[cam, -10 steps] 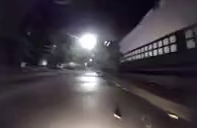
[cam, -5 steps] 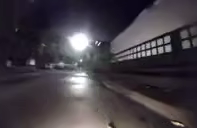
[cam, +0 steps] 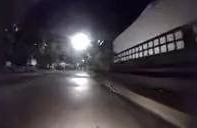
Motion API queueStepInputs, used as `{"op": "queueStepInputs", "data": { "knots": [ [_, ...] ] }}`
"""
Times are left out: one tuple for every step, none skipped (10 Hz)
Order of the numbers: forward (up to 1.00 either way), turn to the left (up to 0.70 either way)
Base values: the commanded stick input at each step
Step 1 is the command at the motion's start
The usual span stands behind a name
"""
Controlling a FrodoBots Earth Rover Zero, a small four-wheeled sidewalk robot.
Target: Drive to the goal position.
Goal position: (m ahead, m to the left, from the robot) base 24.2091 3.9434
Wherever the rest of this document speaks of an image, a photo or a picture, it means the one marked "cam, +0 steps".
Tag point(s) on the dark asphalt road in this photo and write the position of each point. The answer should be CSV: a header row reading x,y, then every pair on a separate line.
x,y
59,103

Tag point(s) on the large pale building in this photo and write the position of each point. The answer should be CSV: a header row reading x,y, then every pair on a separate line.
x,y
159,36

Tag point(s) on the pale kerb strip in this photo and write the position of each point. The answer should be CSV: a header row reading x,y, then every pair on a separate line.
x,y
142,103

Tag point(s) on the row of trees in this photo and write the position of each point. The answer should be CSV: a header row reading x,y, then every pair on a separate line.
x,y
16,46

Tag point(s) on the street lamp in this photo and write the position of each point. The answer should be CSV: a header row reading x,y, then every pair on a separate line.
x,y
80,41

